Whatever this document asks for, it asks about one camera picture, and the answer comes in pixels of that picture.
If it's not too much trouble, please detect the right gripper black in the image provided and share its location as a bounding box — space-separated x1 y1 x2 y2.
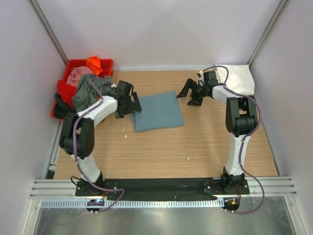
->
177 78 206 106

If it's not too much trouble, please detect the blue-grey t-shirt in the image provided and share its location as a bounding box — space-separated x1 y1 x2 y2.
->
131 91 184 132

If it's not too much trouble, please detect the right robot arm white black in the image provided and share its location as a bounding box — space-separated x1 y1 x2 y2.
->
177 71 259 194

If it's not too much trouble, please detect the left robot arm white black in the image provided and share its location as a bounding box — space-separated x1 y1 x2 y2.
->
59 80 142 196

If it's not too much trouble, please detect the dark grey t-shirt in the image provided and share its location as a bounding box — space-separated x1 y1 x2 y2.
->
72 74 115 112

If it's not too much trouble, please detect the red plastic bin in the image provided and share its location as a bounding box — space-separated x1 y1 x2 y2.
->
51 59 113 118

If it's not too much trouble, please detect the folded white t-shirt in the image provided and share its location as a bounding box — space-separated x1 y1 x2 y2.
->
216 65 255 95

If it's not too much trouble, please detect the orange t-shirt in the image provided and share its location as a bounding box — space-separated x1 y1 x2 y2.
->
86 55 103 75

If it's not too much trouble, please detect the pink t-shirt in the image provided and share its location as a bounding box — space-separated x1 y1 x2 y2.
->
67 66 93 88

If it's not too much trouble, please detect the red t-shirt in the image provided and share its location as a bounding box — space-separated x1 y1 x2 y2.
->
57 80 77 108

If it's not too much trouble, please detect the black t-shirt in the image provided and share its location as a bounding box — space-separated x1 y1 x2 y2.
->
53 93 76 121

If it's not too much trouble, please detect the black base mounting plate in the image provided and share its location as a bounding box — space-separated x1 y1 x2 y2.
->
75 178 250 202

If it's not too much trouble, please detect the grey slotted cable duct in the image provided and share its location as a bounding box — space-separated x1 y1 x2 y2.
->
41 198 224 209

